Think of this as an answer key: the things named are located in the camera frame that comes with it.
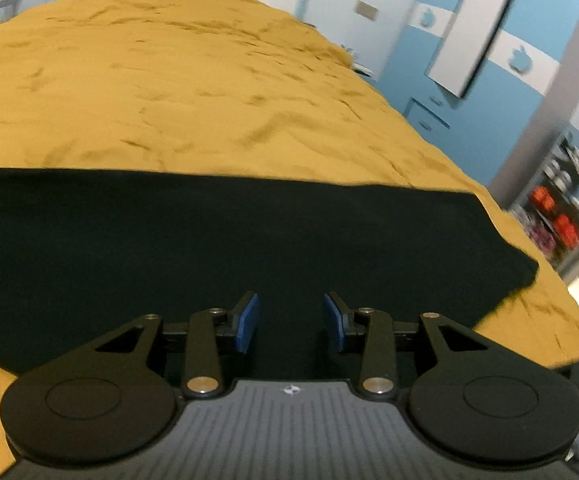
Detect black pants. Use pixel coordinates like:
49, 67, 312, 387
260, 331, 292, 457
0, 166, 540, 382

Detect open shelf with toys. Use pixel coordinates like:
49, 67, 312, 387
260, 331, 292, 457
508, 132, 579, 272

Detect mustard yellow bed blanket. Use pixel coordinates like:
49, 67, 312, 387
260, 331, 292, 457
0, 0, 579, 480

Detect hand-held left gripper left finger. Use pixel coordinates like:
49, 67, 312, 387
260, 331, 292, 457
90, 291, 261, 400

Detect white wardrobe door panel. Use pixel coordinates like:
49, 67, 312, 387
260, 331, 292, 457
425, 0, 528, 99

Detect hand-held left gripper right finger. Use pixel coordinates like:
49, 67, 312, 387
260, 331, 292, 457
322, 291, 493, 401

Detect blue and white wardrobe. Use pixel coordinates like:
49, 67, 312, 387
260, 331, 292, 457
378, 0, 579, 196

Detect blue drawer cabinet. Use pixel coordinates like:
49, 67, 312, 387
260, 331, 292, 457
403, 96, 451, 134

